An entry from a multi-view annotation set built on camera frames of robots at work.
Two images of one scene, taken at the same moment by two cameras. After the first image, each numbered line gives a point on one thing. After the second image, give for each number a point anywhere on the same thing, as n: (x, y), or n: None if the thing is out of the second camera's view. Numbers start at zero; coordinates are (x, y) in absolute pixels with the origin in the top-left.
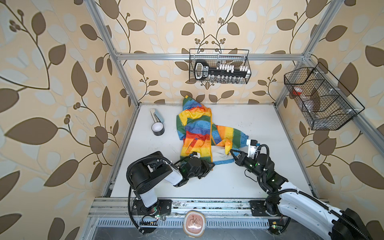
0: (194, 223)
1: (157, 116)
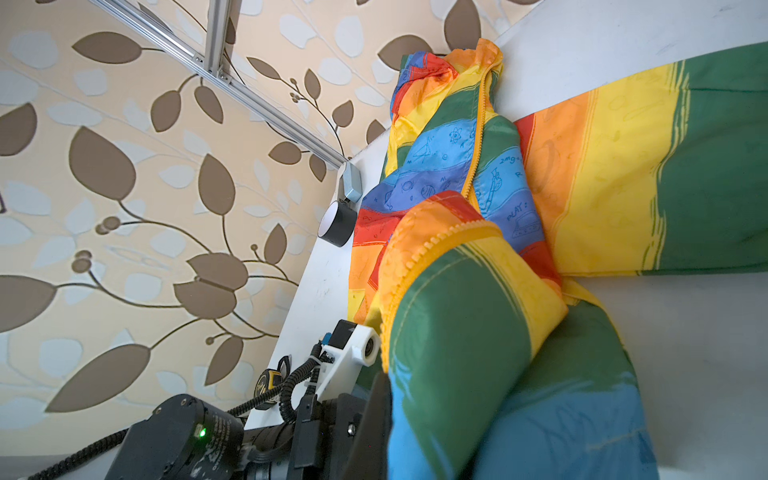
0: None
1: (353, 184)
